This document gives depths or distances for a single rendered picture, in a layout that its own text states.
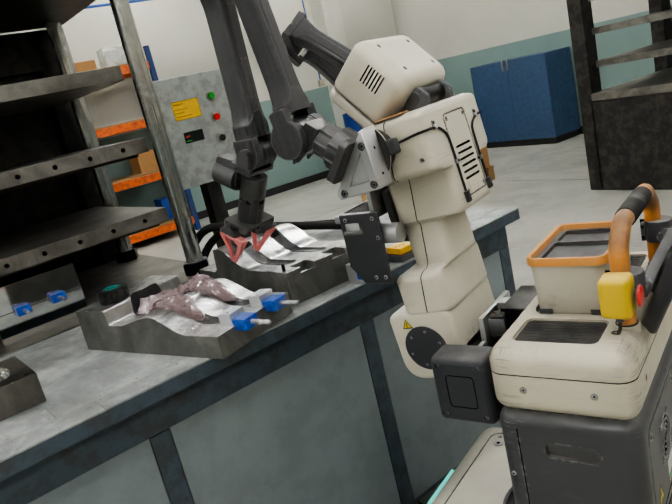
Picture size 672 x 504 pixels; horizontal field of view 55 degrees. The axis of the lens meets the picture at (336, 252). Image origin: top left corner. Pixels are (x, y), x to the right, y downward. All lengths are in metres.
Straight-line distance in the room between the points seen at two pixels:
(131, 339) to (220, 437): 0.33
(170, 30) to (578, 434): 8.21
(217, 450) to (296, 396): 0.25
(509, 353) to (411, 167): 0.40
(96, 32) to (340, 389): 7.29
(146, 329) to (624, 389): 1.05
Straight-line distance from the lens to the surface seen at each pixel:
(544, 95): 8.55
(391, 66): 1.33
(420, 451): 2.09
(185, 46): 9.02
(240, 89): 1.37
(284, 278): 1.68
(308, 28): 1.78
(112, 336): 1.75
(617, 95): 5.54
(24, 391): 1.59
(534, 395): 1.21
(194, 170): 2.50
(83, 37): 8.62
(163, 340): 1.59
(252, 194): 1.41
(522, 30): 9.33
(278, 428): 1.71
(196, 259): 2.36
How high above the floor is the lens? 1.32
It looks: 14 degrees down
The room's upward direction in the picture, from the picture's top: 13 degrees counter-clockwise
